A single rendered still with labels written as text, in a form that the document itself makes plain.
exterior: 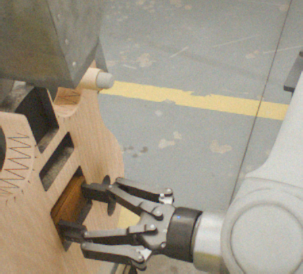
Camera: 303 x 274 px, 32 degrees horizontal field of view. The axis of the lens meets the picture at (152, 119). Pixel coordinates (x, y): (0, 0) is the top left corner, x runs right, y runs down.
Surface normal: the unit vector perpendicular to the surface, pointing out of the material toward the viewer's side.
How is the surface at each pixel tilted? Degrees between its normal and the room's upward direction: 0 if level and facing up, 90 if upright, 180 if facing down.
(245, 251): 33
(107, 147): 88
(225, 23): 0
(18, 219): 88
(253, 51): 0
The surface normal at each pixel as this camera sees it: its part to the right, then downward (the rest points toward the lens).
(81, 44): 0.93, 0.15
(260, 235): -0.33, -0.15
